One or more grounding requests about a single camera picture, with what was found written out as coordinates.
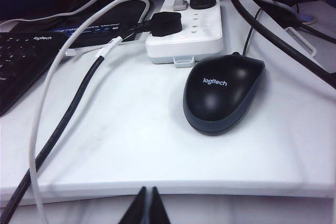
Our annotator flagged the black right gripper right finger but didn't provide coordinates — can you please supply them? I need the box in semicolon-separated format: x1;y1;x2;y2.
150;186;172;224

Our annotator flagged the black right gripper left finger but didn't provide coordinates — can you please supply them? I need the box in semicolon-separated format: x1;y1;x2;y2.
122;186;148;224

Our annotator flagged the white Type-C charging cable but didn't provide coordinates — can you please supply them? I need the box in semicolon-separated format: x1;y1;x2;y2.
29;0;151;224

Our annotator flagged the white desk riser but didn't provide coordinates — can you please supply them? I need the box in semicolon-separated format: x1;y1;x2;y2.
0;0;336;206

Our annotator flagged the black Logitech mouse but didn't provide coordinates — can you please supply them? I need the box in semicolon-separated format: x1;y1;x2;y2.
183;52;266;136

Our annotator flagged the white power strip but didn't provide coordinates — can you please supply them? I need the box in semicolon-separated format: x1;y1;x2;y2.
145;0;222;68

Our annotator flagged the black Logitech keyboard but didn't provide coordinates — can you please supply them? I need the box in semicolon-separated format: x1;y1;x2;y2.
0;31;66;116

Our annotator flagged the black ASUS monitor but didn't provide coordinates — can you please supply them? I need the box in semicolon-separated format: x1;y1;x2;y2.
51;0;152;50

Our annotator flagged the blue round object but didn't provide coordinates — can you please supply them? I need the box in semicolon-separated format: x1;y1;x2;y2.
299;13;316;24

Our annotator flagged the black power cable white label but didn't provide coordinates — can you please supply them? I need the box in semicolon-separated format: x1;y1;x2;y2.
0;11;182;218

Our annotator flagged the thin black mouse cable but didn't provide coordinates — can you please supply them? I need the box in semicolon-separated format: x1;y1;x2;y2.
236;7;266;57

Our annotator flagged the black round-plug power cable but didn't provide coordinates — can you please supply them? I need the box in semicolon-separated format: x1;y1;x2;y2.
190;0;336;77

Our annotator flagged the white plastic bracket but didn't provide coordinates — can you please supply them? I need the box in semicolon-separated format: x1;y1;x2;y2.
285;26;317;57

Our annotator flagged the thick black cable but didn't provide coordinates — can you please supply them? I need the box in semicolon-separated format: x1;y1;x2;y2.
262;0;336;41

